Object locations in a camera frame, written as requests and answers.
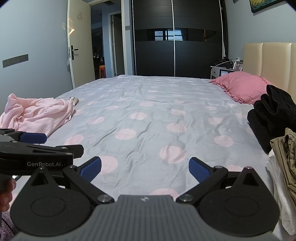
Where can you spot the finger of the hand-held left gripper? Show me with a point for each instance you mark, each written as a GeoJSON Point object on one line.
{"type": "Point", "coordinates": [57, 150]}
{"type": "Point", "coordinates": [33, 138]}

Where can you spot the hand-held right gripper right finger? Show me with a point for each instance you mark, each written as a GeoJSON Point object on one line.
{"type": "Point", "coordinates": [198, 170]}

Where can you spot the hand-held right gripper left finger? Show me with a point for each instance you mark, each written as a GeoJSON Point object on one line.
{"type": "Point", "coordinates": [91, 168]}

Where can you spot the pink flower-embossed garment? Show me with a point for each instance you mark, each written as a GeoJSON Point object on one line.
{"type": "Point", "coordinates": [39, 113]}

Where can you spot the person's left hand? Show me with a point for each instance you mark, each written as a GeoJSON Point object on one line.
{"type": "Point", "coordinates": [7, 197]}

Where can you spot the small beige sock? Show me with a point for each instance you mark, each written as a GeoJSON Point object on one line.
{"type": "Point", "coordinates": [74, 100]}

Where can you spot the bed with grey dotted sheet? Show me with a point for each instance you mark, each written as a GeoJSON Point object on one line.
{"type": "Point", "coordinates": [148, 111]}

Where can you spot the white garment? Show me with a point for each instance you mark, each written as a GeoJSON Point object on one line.
{"type": "Point", "coordinates": [282, 204]}

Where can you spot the black garment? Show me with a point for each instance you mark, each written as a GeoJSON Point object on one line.
{"type": "Point", "coordinates": [270, 115]}

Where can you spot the orange stool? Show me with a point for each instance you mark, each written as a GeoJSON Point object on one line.
{"type": "Point", "coordinates": [102, 71]}

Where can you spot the tan striped garment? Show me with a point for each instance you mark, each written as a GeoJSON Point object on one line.
{"type": "Point", "coordinates": [289, 150]}

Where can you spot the pink pillow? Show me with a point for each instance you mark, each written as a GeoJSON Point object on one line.
{"type": "Point", "coordinates": [242, 85]}

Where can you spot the grey nightstand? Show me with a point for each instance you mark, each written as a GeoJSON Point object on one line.
{"type": "Point", "coordinates": [216, 73]}

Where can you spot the cream door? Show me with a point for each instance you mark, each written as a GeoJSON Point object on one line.
{"type": "Point", "coordinates": [81, 46]}

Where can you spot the black sliding wardrobe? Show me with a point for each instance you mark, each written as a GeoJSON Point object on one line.
{"type": "Point", "coordinates": [185, 58]}

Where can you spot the beige padded headboard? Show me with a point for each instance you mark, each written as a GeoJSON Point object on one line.
{"type": "Point", "coordinates": [272, 60]}

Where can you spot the grey wall switch panel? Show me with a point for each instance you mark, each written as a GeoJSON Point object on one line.
{"type": "Point", "coordinates": [15, 60]}

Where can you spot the small photo frame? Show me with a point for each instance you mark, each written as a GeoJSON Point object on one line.
{"type": "Point", "coordinates": [238, 66]}

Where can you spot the framed wall picture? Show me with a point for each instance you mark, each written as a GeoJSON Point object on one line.
{"type": "Point", "coordinates": [263, 4]}

